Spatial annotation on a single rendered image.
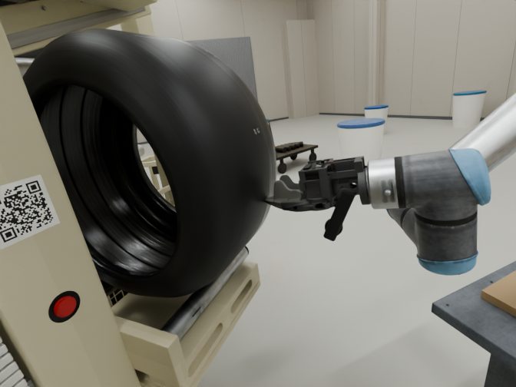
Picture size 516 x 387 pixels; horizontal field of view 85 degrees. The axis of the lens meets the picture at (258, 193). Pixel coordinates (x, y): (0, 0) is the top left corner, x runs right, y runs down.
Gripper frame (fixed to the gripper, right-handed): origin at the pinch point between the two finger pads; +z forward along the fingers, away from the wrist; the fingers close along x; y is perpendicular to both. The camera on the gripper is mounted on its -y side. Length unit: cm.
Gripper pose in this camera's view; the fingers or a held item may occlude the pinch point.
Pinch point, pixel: (271, 203)
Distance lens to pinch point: 61.0
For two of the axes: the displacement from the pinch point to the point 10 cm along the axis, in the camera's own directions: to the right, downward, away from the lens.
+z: -8.8, 0.8, 4.6
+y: -2.4, -9.3, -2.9
